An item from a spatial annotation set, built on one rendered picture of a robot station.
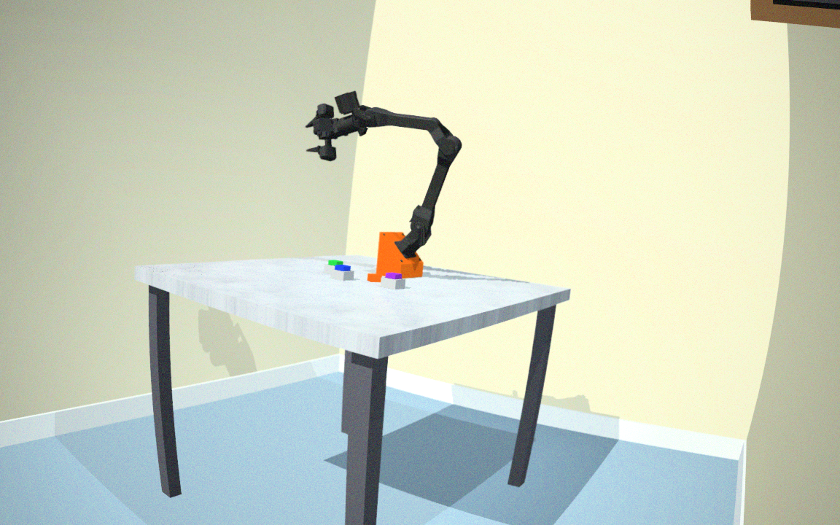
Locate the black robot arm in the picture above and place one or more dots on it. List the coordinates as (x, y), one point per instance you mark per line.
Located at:
(364, 117)

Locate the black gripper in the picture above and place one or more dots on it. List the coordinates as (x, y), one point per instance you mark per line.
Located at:
(327, 152)

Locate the purple button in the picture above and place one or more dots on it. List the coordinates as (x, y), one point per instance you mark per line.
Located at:
(393, 281)

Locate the green button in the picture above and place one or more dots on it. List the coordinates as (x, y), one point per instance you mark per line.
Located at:
(331, 265)

